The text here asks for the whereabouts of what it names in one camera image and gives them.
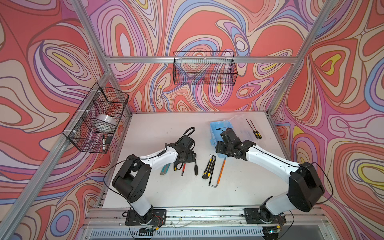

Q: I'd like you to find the red hex key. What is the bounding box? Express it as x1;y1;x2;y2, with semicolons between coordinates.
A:
181;164;186;177

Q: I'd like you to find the blue plastic tool box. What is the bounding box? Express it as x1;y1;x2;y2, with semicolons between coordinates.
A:
210;120;256;161

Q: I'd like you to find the orange black screwdriver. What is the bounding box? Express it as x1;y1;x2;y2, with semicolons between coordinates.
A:
246;119;255;136

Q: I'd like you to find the teal utility knife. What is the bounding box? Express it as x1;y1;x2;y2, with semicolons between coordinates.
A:
160;164;171;176

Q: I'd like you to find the yellow black utility knife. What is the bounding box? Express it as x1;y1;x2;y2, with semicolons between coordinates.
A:
202;155;216;180

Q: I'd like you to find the small black screwdriver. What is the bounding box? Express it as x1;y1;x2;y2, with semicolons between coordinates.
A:
250;120;262;139

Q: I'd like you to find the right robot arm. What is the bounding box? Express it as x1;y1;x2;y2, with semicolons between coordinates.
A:
216;128;325;223

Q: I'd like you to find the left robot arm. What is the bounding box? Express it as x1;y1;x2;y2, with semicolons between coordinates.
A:
112;127;199;225

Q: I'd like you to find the silver tape roll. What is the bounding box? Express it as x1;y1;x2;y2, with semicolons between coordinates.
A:
96;114;118;126

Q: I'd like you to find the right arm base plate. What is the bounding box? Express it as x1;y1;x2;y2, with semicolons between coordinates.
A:
241;208;287;225

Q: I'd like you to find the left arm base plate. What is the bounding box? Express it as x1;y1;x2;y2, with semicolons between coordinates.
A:
122;209;167;227

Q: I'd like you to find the back wire basket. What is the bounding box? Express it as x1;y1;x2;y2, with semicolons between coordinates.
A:
173;50;238;86

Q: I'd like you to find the wire basket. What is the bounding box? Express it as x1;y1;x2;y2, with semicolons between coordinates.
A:
63;83;129;154
173;50;238;86

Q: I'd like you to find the left wire basket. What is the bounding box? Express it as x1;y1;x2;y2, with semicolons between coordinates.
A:
63;83;129;154

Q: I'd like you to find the aluminium front rail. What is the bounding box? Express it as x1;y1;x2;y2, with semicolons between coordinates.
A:
78;206;338;240

